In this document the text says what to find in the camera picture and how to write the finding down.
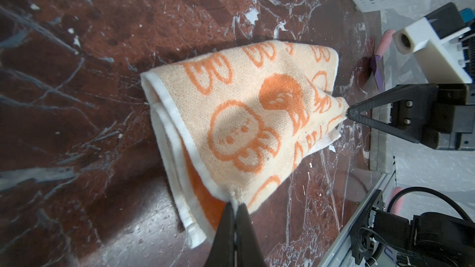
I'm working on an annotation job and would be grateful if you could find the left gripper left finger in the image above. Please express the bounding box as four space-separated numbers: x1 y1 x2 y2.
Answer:
204 203 236 267

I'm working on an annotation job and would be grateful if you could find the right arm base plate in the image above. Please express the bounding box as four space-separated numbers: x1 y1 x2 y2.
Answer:
350 190 384 266

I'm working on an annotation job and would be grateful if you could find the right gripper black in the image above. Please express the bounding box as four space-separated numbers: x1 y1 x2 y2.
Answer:
346 83 475 151

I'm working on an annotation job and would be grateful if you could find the orange bunny pattern towel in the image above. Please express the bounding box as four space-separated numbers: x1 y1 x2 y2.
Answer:
141 40 348 248

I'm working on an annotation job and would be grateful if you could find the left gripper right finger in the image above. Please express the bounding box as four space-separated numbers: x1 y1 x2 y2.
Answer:
235 204 266 267

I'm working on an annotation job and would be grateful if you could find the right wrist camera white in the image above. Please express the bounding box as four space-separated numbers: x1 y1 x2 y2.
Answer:
393 2 473 84

